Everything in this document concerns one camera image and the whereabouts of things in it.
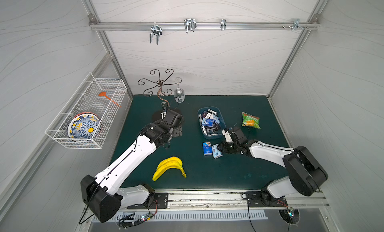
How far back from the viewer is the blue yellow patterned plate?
0.60 metres

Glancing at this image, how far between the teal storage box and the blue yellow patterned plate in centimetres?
59

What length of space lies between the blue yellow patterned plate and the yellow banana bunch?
378mm

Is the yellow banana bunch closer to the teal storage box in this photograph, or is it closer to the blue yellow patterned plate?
the teal storage box

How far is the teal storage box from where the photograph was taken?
3.15 ft

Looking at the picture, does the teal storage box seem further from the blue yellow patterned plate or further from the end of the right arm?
the blue yellow patterned plate

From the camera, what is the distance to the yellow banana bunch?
80 cm
